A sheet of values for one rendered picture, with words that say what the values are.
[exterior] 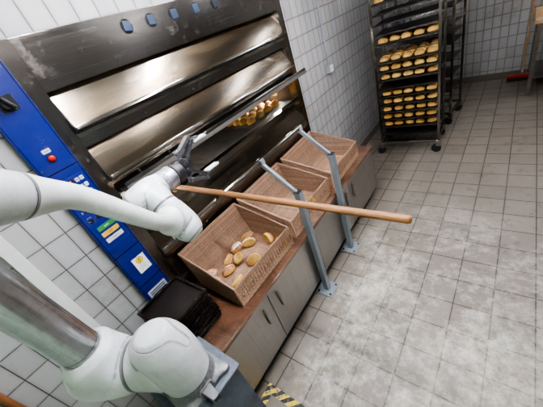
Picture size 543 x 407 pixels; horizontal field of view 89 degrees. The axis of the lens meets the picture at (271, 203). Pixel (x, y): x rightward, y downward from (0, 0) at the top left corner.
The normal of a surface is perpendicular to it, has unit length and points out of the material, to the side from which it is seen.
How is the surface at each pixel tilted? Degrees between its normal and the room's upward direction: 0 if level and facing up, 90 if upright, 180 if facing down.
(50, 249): 90
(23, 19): 90
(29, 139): 90
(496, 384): 0
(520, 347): 0
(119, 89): 70
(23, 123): 90
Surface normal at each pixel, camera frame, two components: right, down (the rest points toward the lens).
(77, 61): 0.77, 0.12
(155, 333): -0.21, -0.82
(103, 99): 0.62, -0.16
